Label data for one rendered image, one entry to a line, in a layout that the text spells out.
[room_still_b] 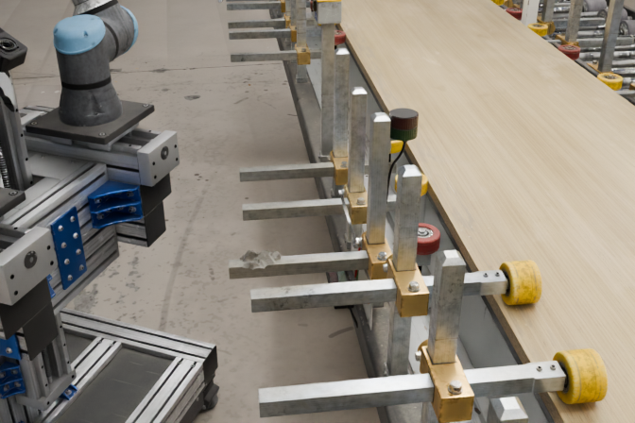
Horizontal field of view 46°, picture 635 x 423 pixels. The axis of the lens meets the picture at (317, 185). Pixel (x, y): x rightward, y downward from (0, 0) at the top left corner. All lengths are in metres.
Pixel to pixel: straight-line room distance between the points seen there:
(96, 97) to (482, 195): 0.94
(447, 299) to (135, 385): 1.37
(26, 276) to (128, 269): 1.70
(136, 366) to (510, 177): 1.24
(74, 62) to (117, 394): 0.98
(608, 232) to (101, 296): 1.99
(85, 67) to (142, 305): 1.36
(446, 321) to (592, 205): 0.77
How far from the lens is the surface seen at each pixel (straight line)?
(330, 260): 1.58
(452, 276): 1.08
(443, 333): 1.14
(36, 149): 1.98
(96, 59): 1.82
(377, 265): 1.57
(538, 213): 1.74
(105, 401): 2.27
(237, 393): 2.53
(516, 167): 1.94
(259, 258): 1.57
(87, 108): 1.84
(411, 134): 1.50
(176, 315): 2.88
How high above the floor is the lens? 1.74
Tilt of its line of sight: 28 degrees down
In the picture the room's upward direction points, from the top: straight up
